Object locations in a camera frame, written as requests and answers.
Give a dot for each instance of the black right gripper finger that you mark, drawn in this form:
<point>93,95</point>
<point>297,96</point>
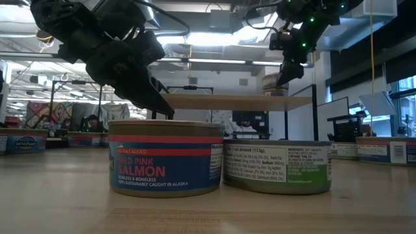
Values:
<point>291,73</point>

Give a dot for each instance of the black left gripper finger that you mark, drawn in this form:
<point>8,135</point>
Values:
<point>146,97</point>
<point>160,86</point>

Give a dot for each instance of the light tuna can green label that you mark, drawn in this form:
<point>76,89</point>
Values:
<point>344,151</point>
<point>276,169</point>

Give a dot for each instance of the grey hanging cloth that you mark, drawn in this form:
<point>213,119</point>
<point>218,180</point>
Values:
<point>107,113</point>

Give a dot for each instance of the black computer monitor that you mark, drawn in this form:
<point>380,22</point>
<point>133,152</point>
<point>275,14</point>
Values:
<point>261,117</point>

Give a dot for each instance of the person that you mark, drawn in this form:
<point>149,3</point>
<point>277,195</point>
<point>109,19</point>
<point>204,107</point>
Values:
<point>243,128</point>
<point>93,122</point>

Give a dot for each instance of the white partition panel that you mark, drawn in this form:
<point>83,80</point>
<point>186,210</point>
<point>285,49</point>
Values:
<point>331,117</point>

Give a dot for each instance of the long ceiling strip light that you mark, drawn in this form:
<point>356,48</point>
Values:
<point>214,61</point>

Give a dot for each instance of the white patterned poster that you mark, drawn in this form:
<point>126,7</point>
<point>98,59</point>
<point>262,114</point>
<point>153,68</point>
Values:
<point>218,115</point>

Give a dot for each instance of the black ceiling spotlight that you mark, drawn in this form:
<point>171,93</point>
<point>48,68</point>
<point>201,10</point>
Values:
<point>34,79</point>

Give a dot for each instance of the colourful patterned quilt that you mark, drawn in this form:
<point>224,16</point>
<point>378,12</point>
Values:
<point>42,112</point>

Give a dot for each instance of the grey ceiling box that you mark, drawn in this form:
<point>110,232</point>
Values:
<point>221,19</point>

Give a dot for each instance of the white tilted board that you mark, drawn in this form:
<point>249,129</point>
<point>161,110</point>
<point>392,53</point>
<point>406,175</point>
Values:
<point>377,104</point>

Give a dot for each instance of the red box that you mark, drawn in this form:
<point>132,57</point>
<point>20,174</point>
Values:
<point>13,122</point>

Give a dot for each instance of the window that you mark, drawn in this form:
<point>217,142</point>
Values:
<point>406,110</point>

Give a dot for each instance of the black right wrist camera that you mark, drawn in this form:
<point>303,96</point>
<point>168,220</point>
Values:
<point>278,41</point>

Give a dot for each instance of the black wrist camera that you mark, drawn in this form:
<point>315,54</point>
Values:
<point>149,47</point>
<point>278,41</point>

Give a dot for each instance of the black background station frame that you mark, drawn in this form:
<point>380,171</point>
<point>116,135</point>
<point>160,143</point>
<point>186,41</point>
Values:
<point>190,87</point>

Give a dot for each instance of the grey wall vent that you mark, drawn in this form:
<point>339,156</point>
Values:
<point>193,80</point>
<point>243,82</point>

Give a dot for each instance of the black metal frame stand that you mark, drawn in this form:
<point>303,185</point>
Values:
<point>78,82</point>

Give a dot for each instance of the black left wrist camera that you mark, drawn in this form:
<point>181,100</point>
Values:
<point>149,47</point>

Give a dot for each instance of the large metal ceiling duct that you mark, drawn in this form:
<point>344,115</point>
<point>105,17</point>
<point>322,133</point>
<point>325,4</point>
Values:
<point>357,32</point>

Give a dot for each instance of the silver ventilation duct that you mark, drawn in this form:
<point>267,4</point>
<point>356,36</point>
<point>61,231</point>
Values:
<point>154,21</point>

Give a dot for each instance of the wooden shelf black metal frame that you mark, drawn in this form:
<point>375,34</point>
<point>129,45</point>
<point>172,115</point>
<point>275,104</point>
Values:
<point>234,102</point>

